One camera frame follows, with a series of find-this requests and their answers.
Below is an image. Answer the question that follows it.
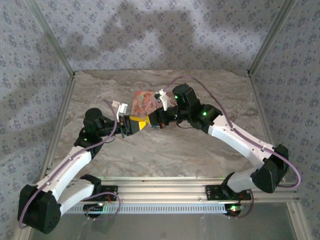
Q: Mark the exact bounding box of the pink picture card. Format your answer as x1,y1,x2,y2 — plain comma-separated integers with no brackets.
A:
131,89,177,118

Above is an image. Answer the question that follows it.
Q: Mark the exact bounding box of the aluminium extrusion beam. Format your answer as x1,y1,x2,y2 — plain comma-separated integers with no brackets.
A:
39,176,300,204

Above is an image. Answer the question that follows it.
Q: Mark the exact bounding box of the controller board with green light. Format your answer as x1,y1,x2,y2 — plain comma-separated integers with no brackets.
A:
223,203,247,217
83,203,106,217

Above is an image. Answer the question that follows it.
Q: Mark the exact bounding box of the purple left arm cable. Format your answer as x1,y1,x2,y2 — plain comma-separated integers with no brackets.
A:
17,99,118,230

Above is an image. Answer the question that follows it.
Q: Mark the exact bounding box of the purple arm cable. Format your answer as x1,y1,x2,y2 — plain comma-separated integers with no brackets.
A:
162,75,303,188
17,99,118,230

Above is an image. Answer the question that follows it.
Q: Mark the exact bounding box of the thin black wire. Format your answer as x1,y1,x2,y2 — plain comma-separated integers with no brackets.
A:
175,119,193,130
104,133,119,144

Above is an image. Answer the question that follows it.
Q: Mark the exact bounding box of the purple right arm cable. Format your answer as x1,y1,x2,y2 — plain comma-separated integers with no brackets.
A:
162,75,303,188

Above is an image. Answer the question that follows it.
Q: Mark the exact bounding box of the aluminium table side rail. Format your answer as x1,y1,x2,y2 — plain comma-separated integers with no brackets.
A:
40,71,77,181
247,71,286,183

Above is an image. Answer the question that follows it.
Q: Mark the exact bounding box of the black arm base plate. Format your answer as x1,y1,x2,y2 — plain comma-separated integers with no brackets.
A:
204,184,252,202
79,184,119,202

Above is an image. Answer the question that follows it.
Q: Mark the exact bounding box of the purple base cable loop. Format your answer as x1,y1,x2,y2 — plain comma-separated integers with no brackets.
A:
85,191,122,222
227,189,255,220

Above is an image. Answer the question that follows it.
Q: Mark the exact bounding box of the white slotted cable duct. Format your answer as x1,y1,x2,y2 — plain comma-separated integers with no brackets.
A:
66,202,231,215

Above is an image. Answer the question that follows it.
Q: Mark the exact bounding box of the aluminium frame post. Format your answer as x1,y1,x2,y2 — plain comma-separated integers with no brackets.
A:
247,0,300,76
24,0,77,76

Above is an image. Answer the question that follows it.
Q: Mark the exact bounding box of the aluminium frame leg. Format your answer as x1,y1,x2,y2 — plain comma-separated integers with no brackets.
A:
12,227,35,240
286,201,313,240

